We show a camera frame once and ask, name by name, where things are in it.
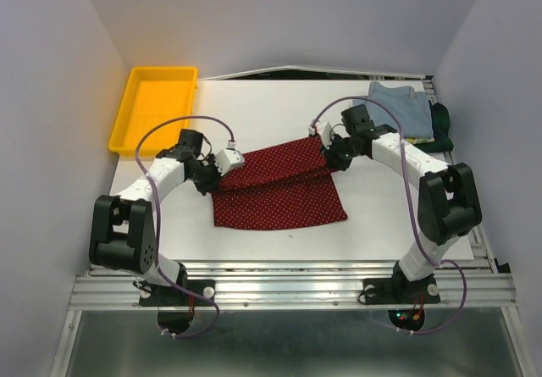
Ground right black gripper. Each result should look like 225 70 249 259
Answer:
318 131 362 171

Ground red polka dot skirt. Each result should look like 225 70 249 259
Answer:
212 136 348 231

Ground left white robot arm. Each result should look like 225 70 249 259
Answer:
89 129 221 304

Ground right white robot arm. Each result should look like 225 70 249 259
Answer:
311 104 482 301

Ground yellow floral folded skirt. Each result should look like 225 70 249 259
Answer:
406 137 435 145

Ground light blue folded skirt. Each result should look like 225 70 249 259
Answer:
367 82 434 140

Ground yellow plastic tray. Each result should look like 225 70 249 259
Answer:
108 66 198 158

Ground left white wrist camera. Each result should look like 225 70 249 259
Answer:
214 148 245 176

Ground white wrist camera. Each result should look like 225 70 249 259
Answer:
214 148 245 176
308 120 335 149

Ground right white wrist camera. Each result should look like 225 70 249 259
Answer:
308 120 335 149

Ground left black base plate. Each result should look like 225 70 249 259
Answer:
132 280 212 338

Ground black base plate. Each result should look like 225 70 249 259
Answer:
132 280 212 338
357 275 440 332

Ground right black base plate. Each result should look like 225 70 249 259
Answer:
357 275 440 332

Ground aluminium rail frame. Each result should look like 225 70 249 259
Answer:
50 69 526 377

